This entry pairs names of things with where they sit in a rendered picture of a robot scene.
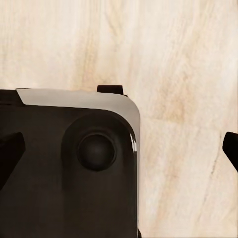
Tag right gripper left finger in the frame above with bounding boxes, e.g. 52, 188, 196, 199
0, 131, 26, 191

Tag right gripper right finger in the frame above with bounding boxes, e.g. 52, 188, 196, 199
222, 131, 238, 172

